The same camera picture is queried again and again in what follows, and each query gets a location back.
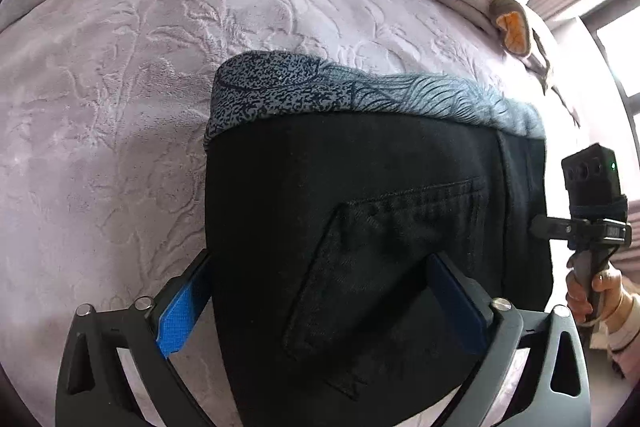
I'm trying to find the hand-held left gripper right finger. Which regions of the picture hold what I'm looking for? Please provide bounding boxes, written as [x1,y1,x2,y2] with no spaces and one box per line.
[426,253,591,427]

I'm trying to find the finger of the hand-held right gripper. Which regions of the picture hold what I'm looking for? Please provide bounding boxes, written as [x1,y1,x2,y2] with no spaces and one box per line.
[530,215,577,239]

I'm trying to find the person's right forearm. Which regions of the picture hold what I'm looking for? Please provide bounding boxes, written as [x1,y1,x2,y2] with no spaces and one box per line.
[605,291,640,380]

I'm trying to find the window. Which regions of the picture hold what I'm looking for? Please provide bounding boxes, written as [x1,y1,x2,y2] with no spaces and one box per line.
[595,7,640,150]

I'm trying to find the lilac embossed blanket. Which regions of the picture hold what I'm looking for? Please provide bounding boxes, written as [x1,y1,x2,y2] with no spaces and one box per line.
[0,0,588,427]

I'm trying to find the person's right hand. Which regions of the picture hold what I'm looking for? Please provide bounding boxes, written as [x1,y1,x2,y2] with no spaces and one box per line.
[566,256,626,325]

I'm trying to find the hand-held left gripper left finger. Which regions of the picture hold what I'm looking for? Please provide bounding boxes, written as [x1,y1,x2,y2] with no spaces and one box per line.
[55,248,213,427]

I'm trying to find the black pants with grey lining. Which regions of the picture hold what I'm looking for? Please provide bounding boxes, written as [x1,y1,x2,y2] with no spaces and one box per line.
[202,49,557,427]

